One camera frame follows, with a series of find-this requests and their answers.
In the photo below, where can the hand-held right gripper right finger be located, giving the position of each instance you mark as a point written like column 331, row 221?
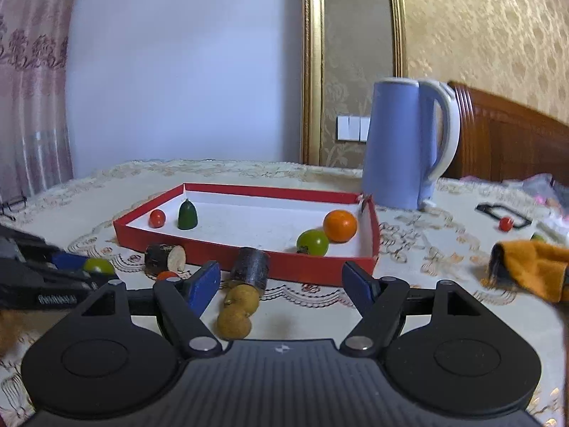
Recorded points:
column 358, row 283

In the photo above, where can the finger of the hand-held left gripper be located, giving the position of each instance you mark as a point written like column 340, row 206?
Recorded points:
column 53, row 276
column 66, row 259

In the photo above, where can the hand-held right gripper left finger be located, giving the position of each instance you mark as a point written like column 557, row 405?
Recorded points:
column 203, row 285

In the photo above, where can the yellow-green tomato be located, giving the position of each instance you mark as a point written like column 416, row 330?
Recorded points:
column 99, row 266

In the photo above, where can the red cardboard box tray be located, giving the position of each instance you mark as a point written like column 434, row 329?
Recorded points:
column 266, row 227

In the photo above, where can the red cherry tomato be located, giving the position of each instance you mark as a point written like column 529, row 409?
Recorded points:
column 167, row 275
column 157, row 218
column 506, row 223

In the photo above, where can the yellow lumpy ginger root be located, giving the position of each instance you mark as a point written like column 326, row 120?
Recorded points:
column 238, row 313

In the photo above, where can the dark sugarcane piece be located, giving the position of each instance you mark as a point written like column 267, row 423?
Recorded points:
column 163, row 258
column 250, row 269

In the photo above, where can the orange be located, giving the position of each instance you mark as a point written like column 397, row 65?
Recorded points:
column 340, row 226

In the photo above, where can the green tomato with red blush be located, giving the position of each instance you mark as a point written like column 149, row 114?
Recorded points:
column 312, row 242

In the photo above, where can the dark green cucumber end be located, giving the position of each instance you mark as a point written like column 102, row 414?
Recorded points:
column 187, row 215

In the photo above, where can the blue electric kettle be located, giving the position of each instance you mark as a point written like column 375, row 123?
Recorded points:
column 395, row 146

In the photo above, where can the orange cloth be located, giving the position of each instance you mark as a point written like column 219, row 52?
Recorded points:
column 535, row 267

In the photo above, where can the small green fruit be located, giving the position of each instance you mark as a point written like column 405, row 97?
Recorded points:
column 538, row 237

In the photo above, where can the pink patterned curtain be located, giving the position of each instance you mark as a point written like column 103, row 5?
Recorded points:
column 31, row 75

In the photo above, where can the wooden headboard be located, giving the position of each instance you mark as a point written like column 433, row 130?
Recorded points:
column 502, row 142

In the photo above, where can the clear plastic bag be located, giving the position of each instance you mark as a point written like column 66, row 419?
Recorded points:
column 544, row 187

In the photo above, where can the black rectangular frame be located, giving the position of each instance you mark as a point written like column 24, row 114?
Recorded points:
column 483, row 208

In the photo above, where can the white light switch panel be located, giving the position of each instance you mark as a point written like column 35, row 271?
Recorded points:
column 352, row 128

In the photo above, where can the gold wall frame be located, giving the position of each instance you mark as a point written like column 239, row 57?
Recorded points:
column 313, row 75

